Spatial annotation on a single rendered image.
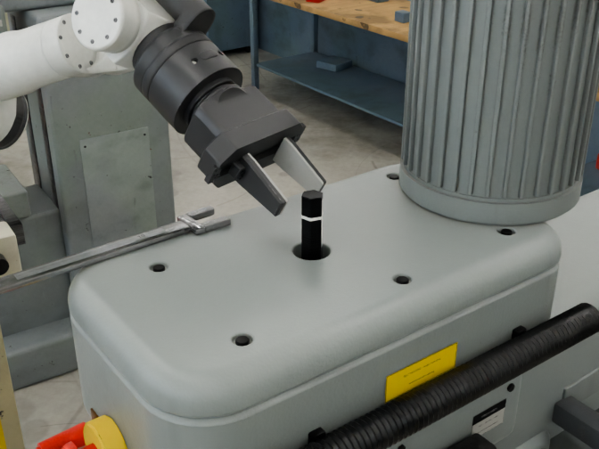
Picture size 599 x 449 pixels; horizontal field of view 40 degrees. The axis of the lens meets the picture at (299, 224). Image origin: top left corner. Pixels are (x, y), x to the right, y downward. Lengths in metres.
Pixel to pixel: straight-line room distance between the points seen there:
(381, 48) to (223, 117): 6.37
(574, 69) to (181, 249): 0.42
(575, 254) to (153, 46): 0.60
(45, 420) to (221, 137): 2.96
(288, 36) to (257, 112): 7.39
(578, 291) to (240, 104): 0.48
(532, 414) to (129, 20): 0.63
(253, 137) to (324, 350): 0.22
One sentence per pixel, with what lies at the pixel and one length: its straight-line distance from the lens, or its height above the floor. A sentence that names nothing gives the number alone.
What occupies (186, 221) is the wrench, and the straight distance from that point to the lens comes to 0.85.
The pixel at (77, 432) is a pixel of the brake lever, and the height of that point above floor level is 1.71.
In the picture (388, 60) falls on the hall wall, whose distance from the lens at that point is 7.09.
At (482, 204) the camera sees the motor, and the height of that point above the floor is 1.91.
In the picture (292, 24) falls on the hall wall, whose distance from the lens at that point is 8.11.
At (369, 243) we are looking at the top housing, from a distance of 0.82.
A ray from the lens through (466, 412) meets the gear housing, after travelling 0.90.
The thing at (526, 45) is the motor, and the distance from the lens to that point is 0.81.
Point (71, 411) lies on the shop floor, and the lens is 3.67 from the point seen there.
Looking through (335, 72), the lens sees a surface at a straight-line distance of 7.07.
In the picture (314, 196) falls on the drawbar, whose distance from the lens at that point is 0.77.
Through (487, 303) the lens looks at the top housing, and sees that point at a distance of 0.81.
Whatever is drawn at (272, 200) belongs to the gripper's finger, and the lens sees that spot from 0.76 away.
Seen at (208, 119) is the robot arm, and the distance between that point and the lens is 0.78.
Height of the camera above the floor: 2.28
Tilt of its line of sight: 27 degrees down
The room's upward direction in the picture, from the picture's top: straight up
